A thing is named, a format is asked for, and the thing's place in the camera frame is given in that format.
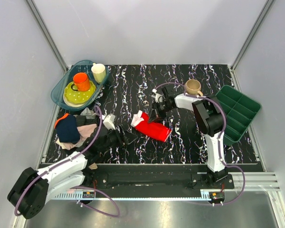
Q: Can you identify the yellow green dotted plate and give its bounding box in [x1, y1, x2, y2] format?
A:
[63, 80, 96, 107]

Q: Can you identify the aluminium rail frame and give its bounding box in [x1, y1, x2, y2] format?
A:
[52, 173, 279, 203]

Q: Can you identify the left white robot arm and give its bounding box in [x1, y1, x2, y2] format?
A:
[7, 125, 137, 219]

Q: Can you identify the red underwear white trim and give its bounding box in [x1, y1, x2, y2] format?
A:
[131, 110, 171, 142]

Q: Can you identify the pile of mixed clothes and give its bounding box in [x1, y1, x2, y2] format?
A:
[54, 107, 107, 171]

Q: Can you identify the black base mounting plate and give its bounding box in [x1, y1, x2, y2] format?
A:
[82, 164, 264, 200]

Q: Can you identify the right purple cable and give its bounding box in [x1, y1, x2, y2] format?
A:
[154, 82, 247, 206]

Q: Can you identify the orange mug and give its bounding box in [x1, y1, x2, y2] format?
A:
[71, 73, 90, 92]

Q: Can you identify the purple cable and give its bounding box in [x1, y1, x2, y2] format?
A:
[154, 82, 247, 206]
[14, 105, 121, 218]

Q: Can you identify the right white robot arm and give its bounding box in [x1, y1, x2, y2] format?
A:
[149, 87, 228, 188]

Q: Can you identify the beige ceramic mug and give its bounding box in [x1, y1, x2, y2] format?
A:
[185, 79, 203, 96]

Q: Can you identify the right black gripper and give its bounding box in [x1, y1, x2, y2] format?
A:
[148, 101, 173, 124]

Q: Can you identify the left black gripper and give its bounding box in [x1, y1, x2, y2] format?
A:
[98, 124, 137, 152]

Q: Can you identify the green divided organizer tray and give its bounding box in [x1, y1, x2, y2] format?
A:
[216, 85, 261, 146]

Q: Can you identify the cream yellow cup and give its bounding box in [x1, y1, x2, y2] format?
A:
[91, 63, 106, 84]

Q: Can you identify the teal transparent plastic basin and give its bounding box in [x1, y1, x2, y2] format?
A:
[51, 60, 110, 111]

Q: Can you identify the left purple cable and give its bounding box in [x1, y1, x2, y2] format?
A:
[14, 105, 121, 218]

